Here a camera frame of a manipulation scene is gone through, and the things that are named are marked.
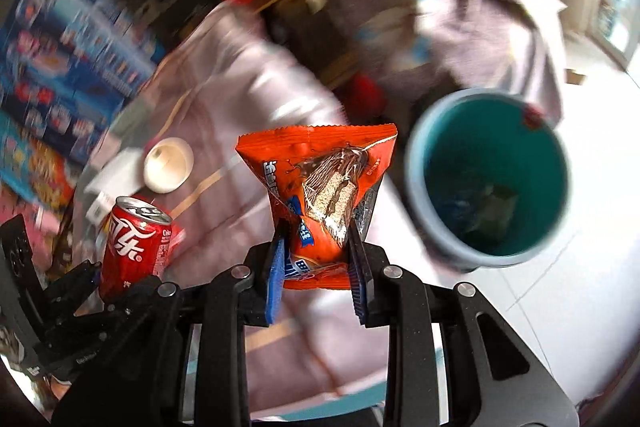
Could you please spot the small white box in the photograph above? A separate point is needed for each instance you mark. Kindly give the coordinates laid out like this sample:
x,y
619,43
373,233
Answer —
x,y
117,177

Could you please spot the teal plastic bin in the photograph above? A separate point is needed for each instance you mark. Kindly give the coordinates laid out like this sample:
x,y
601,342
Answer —
x,y
450,142

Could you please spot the orange snack packet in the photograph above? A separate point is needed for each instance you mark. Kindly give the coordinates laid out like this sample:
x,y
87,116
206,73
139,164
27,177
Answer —
x,y
320,167

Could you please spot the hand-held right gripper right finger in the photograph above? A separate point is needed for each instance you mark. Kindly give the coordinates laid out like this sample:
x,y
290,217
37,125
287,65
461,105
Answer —
x,y
357,292

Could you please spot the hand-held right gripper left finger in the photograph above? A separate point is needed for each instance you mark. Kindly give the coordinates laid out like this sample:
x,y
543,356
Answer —
x,y
276,287

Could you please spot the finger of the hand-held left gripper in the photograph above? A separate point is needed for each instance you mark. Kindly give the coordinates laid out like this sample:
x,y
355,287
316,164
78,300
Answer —
x,y
110,319
72,289

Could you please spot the red cola can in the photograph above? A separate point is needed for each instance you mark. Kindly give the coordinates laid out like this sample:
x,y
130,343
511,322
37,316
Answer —
x,y
135,242

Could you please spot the grey purple printed garment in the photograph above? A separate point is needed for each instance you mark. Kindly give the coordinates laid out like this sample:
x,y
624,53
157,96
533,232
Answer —
x,y
475,17

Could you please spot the white paper cup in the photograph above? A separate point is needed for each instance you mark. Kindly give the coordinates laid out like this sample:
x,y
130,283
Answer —
x,y
167,167

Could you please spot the wooden cabinet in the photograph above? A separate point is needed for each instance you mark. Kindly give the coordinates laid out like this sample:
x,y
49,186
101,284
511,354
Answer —
x,y
330,17

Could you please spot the stack of printed toy boxes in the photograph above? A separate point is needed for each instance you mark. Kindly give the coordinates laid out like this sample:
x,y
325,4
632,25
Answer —
x,y
65,57

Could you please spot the small cardboard piece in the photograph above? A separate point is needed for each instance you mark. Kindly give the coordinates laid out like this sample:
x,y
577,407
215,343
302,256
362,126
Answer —
x,y
575,78

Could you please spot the crumpled dark wrapper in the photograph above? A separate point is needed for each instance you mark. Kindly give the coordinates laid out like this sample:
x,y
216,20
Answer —
x,y
492,207

